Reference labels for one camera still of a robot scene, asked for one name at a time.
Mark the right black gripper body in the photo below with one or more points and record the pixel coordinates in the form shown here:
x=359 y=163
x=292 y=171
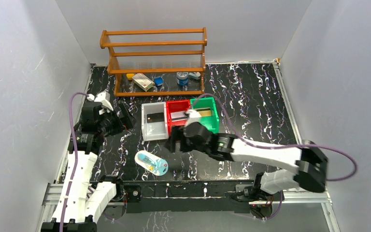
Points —
x=187 y=146

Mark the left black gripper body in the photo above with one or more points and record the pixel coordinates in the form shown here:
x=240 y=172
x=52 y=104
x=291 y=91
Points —
x=119 y=116

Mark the green plastic bin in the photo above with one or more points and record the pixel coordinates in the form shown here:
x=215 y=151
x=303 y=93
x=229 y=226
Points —
x=206 y=107

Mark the white plastic bin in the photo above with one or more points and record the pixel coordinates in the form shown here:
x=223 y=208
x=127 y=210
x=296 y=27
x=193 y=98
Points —
x=154 y=131

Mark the blue toothbrush blister pack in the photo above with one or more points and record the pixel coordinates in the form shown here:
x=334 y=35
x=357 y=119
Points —
x=152 y=163

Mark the red plastic bin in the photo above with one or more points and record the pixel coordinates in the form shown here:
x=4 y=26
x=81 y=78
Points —
x=175 y=106

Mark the wooden shelf rack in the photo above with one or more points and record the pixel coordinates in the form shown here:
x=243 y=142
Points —
x=155 y=51

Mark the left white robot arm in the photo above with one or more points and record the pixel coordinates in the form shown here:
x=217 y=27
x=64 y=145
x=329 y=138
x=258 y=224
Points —
x=75 y=210

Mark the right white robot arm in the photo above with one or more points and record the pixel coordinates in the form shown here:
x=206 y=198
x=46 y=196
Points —
x=299 y=166

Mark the gold card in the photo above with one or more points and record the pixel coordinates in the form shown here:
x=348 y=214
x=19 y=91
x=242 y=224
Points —
x=204 y=112

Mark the white card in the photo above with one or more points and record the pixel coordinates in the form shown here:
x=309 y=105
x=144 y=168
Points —
x=178 y=116

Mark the black card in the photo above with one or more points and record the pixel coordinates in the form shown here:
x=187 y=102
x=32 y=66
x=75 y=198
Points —
x=155 y=117

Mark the white red small box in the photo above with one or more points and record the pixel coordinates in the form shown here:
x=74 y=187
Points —
x=143 y=81

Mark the yellow small object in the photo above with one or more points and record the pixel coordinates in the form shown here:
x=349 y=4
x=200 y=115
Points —
x=129 y=76

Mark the blue small cube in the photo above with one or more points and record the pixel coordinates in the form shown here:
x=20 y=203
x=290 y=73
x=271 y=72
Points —
x=158 y=81

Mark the blue round tin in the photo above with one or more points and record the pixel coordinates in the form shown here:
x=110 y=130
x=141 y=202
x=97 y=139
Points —
x=182 y=78

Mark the grey tape dispenser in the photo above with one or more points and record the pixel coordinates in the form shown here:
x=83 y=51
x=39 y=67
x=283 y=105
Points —
x=195 y=75

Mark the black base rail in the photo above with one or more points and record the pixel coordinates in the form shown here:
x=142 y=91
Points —
x=196 y=196

